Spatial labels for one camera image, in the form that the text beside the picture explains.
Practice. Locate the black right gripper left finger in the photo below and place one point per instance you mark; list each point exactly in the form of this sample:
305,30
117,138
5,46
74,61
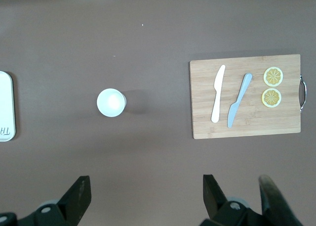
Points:
77,198

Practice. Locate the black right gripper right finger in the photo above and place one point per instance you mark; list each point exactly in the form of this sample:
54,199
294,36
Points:
214,201

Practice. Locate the white IKEA cup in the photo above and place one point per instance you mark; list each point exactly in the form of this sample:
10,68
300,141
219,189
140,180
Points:
111,102

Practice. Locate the wooden cutting board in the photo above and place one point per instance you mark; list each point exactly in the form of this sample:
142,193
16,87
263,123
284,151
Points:
271,122

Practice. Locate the white plastic knife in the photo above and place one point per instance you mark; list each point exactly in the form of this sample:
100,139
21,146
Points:
217,100

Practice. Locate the grey plastic knife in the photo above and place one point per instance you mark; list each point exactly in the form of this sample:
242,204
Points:
241,95

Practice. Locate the yellow lemon slice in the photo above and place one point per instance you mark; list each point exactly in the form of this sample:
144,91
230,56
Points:
273,76
271,98

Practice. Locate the cream tray with bear print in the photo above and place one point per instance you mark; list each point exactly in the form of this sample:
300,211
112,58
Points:
6,104

